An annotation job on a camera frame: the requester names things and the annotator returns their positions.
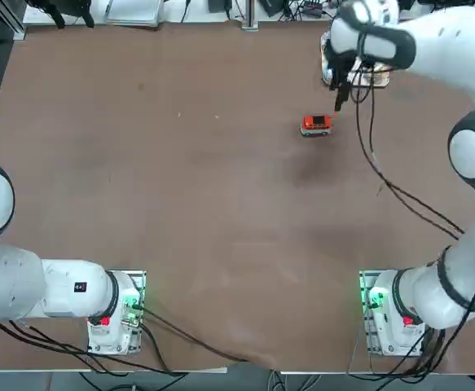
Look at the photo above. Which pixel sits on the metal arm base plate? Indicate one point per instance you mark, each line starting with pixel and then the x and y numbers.
pixel 141 281
pixel 365 281

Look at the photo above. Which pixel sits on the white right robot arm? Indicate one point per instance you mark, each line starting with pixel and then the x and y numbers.
pixel 445 40

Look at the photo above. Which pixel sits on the aluminium profile beam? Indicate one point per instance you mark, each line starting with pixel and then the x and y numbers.
pixel 11 20

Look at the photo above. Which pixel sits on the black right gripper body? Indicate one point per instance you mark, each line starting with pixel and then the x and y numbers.
pixel 341 69

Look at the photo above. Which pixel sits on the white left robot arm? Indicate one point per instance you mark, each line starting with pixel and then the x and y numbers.
pixel 58 289

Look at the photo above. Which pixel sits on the aluminium profile post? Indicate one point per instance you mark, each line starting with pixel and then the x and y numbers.
pixel 249 16

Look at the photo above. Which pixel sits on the brown hamster plush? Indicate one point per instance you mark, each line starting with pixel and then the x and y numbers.
pixel 380 75

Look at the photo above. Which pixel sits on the grey laptop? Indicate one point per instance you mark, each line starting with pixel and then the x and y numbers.
pixel 133 12

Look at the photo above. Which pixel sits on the round light blue plush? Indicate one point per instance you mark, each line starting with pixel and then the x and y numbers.
pixel 326 73

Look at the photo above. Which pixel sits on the black power strip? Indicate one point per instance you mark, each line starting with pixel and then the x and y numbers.
pixel 316 4

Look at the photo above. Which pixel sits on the cream plastic tray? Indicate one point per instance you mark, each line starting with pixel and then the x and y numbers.
pixel 379 84

